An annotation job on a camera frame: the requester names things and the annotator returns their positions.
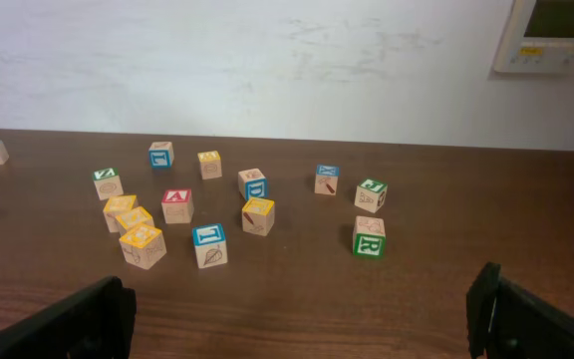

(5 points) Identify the blue X wooden block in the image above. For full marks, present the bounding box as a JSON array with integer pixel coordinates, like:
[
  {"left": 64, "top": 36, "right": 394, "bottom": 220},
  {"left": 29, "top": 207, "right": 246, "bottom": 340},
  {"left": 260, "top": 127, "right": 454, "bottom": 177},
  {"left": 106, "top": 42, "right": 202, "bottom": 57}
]
[{"left": 314, "top": 165, "right": 340, "bottom": 195}]

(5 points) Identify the red A wooden block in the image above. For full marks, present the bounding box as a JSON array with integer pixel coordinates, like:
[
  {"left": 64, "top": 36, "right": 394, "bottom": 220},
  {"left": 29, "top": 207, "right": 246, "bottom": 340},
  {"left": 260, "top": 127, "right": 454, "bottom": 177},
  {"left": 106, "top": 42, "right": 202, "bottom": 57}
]
[{"left": 161, "top": 188, "right": 194, "bottom": 224}]

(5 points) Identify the yellow block cluster front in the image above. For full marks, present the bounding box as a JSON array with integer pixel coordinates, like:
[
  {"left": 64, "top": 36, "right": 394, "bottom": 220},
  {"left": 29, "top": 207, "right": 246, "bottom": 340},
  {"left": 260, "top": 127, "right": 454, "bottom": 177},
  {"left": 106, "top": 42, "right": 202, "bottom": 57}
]
[{"left": 119, "top": 223, "right": 166, "bottom": 270}]

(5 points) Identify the yellow block cluster middle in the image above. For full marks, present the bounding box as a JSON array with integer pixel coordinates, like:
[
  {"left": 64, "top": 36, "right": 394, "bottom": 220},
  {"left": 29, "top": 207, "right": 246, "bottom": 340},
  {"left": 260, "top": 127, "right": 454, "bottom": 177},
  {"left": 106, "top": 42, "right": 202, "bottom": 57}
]
[{"left": 115, "top": 206, "right": 154, "bottom": 235}]

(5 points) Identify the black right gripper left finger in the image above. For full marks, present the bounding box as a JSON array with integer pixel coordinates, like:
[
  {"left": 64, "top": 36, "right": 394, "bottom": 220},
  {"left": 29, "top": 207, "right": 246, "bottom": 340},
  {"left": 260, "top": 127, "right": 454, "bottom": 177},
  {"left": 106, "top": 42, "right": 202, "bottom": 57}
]
[{"left": 0, "top": 276, "right": 137, "bottom": 359}]

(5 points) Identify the blue-sided wooden block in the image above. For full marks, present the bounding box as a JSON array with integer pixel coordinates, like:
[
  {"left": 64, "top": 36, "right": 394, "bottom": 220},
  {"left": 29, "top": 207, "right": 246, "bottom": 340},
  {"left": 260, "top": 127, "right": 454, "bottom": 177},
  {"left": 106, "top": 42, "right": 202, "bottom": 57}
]
[{"left": 148, "top": 142, "right": 174, "bottom": 169}]

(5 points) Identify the blue I leaf block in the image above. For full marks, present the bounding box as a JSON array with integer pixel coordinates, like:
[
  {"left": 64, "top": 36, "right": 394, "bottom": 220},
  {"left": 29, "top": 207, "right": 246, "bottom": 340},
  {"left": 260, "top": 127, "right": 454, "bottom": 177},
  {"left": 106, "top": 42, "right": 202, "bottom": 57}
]
[{"left": 192, "top": 223, "right": 228, "bottom": 268}]

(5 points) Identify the yellow top block far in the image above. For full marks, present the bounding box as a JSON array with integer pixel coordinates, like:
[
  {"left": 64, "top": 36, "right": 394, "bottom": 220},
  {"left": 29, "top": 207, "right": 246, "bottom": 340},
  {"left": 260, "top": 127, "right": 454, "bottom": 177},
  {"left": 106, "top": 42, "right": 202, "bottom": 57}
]
[{"left": 197, "top": 151, "right": 222, "bottom": 180}]

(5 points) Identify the green R block right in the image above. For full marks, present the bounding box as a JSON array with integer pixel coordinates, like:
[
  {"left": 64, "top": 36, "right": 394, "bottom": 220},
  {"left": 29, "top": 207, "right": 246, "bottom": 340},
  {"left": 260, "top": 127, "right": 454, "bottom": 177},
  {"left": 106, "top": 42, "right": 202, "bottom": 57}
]
[{"left": 352, "top": 215, "right": 386, "bottom": 257}]

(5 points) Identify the yellow block cluster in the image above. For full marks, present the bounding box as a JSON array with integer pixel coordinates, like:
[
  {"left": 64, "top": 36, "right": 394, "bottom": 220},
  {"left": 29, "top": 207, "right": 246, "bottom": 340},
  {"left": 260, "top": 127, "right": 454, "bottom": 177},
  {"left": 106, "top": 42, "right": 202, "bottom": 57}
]
[
  {"left": 119, "top": 223, "right": 166, "bottom": 270},
  {"left": 103, "top": 194, "right": 138, "bottom": 232},
  {"left": 115, "top": 206, "right": 154, "bottom": 235}
]

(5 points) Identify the green J wooden block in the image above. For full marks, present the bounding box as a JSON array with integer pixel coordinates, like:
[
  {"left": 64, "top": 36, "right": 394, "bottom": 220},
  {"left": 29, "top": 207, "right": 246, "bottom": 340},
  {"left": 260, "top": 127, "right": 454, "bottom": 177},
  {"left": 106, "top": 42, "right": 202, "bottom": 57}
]
[{"left": 354, "top": 179, "right": 388, "bottom": 213}]

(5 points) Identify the blue D wooden block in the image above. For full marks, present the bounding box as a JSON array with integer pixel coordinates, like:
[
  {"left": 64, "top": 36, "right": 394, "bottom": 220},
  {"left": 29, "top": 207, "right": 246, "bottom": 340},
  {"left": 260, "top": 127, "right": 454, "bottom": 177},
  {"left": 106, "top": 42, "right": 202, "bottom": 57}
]
[{"left": 238, "top": 169, "right": 268, "bottom": 200}]

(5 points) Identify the yellow block cluster back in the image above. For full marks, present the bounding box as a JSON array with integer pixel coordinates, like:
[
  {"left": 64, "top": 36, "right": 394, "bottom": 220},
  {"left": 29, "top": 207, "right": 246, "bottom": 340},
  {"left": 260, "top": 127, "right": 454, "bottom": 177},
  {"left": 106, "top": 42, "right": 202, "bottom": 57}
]
[{"left": 103, "top": 194, "right": 138, "bottom": 232}]

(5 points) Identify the white wall thermostat panel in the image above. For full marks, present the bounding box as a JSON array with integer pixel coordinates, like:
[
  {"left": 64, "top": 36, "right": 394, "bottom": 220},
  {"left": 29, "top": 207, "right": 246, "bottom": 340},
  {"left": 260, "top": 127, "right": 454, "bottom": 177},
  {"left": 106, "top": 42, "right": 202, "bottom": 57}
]
[{"left": 492, "top": 0, "right": 574, "bottom": 75}]

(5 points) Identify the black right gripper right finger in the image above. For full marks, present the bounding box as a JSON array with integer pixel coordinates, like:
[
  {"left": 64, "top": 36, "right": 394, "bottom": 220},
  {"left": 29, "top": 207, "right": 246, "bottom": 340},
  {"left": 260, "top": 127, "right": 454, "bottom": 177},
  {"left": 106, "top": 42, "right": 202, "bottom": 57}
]
[{"left": 466, "top": 262, "right": 574, "bottom": 359}]

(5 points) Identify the yellow block with pencil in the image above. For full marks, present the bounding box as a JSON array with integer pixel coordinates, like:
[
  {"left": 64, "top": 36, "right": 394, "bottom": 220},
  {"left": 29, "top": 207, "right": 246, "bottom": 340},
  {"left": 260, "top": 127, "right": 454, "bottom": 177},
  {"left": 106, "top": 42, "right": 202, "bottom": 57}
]
[{"left": 241, "top": 197, "right": 275, "bottom": 236}]

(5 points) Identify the green Z wooden block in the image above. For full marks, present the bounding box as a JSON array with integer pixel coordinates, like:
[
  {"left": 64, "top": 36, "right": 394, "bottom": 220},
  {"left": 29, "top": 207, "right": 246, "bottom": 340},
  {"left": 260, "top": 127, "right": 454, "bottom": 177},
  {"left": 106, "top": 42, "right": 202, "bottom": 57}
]
[{"left": 92, "top": 168, "right": 124, "bottom": 200}]

